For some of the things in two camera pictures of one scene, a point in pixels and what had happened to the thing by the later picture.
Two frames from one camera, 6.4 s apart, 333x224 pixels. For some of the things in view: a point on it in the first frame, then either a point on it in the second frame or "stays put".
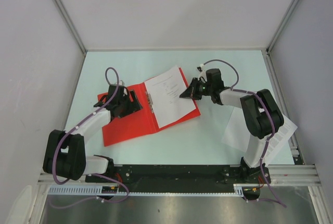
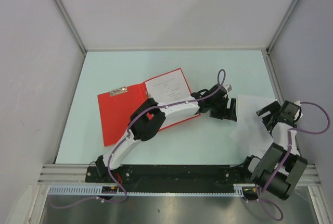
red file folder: x=142 y=123 stays put
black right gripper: x=191 y=91 -> x=273 y=108
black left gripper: x=133 y=106 -> x=230 y=112
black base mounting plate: x=179 y=173 stays put
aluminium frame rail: x=297 y=175 stays put
